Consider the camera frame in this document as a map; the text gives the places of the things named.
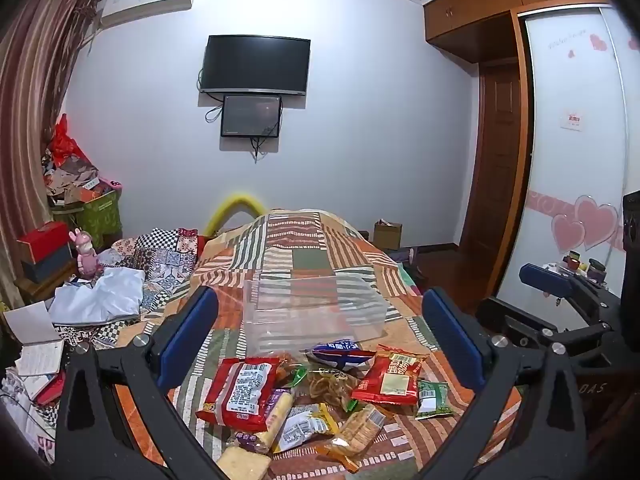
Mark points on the red packet with yellow label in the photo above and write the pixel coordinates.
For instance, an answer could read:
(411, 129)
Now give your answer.
(390, 377)

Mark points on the checkered patchwork quilt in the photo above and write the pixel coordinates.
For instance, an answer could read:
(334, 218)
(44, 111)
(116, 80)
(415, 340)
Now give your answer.
(165, 260)

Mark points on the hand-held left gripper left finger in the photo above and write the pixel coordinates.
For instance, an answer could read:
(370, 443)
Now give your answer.
(192, 330)

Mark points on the pile of paper clutter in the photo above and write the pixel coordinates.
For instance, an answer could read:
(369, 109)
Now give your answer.
(75, 180)

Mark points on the clear plastic container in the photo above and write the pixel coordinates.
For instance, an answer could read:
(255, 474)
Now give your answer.
(312, 310)

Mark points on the wall-mounted black television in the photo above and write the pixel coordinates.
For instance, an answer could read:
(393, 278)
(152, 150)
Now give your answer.
(255, 65)

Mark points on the square pale biscuit packet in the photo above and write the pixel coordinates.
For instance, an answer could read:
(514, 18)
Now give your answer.
(242, 465)

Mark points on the yellow and white snack packet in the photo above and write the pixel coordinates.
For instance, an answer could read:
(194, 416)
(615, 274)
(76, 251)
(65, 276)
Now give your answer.
(305, 425)

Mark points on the green patterned box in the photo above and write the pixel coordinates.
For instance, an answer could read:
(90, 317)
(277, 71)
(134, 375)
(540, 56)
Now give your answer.
(97, 220)

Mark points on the white air conditioner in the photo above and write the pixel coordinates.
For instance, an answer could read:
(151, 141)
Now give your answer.
(145, 5)

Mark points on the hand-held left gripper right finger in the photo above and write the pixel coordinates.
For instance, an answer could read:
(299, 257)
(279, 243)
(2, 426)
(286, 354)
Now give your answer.
(450, 332)

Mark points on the striped brown curtain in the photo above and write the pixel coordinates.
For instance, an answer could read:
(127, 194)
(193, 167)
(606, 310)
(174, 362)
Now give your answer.
(30, 85)

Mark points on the blue snack packet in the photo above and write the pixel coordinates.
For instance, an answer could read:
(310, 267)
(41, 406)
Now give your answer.
(340, 355)

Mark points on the clear fried noodle snack packet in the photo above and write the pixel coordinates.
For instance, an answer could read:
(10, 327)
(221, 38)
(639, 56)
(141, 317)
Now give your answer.
(325, 387)

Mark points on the white cloth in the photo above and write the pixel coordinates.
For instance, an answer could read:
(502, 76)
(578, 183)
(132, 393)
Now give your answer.
(100, 297)

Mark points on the red book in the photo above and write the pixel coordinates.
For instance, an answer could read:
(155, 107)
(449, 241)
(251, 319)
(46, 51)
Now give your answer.
(50, 390)

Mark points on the red plastic bag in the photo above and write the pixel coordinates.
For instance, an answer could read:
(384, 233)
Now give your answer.
(65, 142)

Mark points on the white heart-print sliding door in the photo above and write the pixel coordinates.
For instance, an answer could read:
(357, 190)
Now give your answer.
(570, 160)

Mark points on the small cardboard box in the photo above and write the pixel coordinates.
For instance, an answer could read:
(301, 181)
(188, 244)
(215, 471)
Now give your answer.
(387, 235)

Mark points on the wooden overhead cabinet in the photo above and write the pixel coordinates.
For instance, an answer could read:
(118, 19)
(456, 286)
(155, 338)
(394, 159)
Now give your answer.
(470, 10)

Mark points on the purple wafer stick packet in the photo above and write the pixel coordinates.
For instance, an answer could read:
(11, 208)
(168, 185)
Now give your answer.
(280, 415)

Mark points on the pink plush toy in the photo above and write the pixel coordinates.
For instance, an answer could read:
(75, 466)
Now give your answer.
(86, 257)

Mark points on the small wall-mounted monitor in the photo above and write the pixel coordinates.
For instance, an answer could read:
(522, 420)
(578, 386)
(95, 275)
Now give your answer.
(250, 116)

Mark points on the striped patchwork blanket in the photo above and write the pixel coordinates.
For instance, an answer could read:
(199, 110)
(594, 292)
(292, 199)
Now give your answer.
(310, 245)

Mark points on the cracker packet with orange ends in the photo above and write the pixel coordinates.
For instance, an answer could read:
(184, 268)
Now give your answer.
(357, 430)

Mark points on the open notebook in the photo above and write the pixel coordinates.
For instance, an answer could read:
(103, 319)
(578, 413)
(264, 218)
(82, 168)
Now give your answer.
(35, 345)

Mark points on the dark grey box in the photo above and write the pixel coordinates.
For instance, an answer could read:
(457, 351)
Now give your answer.
(47, 267)

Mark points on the brown wooden door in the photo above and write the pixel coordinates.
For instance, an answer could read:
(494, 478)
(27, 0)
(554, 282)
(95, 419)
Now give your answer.
(495, 160)

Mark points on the large red snack packet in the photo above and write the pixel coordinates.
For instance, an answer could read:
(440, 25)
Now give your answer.
(240, 390)

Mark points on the small green snack packet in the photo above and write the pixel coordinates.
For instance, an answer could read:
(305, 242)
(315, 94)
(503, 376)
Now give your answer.
(432, 400)

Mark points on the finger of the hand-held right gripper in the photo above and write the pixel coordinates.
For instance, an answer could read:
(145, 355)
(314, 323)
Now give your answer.
(547, 282)
(520, 317)

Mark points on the small dark jar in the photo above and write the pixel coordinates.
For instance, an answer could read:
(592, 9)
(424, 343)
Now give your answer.
(596, 271)

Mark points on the yellow foam tube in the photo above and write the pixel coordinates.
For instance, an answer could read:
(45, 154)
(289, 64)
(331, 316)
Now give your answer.
(235, 202)

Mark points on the red box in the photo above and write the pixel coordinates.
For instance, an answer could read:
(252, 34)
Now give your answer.
(42, 242)

